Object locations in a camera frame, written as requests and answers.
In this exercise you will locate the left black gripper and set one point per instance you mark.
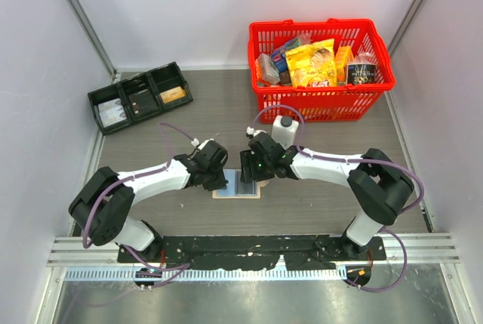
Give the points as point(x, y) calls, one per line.
point(219, 183)

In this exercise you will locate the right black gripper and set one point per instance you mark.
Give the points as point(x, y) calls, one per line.
point(247, 158)

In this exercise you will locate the beige card holder wallet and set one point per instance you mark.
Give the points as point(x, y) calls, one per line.
point(235, 189)

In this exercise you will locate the dark card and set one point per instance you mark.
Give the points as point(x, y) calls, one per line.
point(143, 104)

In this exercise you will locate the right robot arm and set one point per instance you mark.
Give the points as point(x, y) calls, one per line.
point(381, 187)

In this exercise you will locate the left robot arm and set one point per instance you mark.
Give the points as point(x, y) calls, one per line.
point(103, 205)

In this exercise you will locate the gold card in tray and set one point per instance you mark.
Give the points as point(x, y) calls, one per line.
point(172, 94)

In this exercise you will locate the white cards in tray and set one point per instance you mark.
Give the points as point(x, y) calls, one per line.
point(111, 112)

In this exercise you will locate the white bottle grey cap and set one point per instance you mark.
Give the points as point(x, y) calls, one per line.
point(284, 130)

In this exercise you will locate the grey wrapped snack pack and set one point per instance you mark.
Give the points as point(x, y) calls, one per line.
point(266, 72)

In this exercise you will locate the blue snack packet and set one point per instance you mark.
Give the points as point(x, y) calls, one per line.
point(279, 54)

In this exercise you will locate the yellow chips bag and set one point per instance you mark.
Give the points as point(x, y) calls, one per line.
point(312, 66)

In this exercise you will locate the red shopping basket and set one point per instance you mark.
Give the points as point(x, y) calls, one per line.
point(340, 103)

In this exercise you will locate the black three-compartment tray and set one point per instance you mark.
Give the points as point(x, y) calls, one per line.
point(155, 80)

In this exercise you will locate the black round can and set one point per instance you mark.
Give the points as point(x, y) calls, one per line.
point(360, 73)

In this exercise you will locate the orange snack box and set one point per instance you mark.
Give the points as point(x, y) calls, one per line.
point(343, 57)

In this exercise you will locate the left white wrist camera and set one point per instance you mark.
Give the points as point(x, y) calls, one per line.
point(199, 145)

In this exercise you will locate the black mounting base plate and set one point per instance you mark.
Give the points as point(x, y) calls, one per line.
point(255, 253)

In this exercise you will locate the white cable duct strip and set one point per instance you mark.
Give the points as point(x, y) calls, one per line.
point(112, 274)

